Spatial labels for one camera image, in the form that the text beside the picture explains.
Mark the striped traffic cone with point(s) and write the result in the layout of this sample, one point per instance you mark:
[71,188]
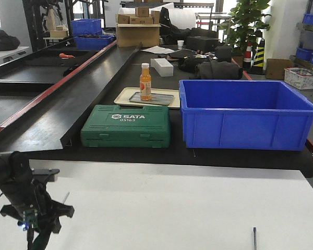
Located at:
[258,62]

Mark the orange juice bottle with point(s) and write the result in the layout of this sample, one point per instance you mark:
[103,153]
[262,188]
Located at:
[145,82]

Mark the beige plastic tray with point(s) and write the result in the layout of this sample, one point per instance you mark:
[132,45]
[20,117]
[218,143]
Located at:
[128,92]

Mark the black angled guide rail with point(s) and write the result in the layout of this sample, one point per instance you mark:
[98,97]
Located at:
[50,120]

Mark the large blue plastic bin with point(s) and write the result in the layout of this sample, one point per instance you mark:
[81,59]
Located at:
[244,114]

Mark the small grey metal tray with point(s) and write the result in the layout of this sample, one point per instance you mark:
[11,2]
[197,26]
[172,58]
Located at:
[156,99]

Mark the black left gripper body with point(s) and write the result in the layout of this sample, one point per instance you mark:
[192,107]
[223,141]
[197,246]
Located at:
[30,203]

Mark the dark cloth pile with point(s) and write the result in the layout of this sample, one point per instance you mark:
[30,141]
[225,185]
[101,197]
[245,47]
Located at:
[214,70]

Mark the green SATA tool case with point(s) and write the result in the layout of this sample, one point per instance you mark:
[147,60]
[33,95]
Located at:
[113,126]

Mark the potted green plant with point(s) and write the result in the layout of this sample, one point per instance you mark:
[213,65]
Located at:
[245,25]

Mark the blue crate on conveyor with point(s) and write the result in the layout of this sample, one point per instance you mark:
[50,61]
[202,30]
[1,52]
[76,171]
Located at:
[93,42]

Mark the green black cross screwdriver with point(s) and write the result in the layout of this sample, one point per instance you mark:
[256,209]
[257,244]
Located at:
[65,197]

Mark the white paper cup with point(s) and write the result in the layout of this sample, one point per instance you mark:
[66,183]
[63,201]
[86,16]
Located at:
[180,44]

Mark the large cardboard box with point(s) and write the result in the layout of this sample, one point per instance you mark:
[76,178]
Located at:
[146,35]

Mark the white foam block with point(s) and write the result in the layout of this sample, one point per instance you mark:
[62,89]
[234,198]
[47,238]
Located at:
[162,66]

